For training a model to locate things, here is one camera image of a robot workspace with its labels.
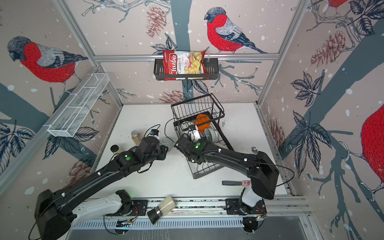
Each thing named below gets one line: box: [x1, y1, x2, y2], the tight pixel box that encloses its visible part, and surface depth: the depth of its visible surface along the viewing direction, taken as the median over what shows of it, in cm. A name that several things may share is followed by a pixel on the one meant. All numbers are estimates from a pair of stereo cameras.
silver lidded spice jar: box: [131, 130, 142, 145], surface depth 93 cm
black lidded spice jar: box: [110, 144, 122, 157], surface depth 87 cm
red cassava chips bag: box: [163, 49, 209, 81], surface depth 89 cm
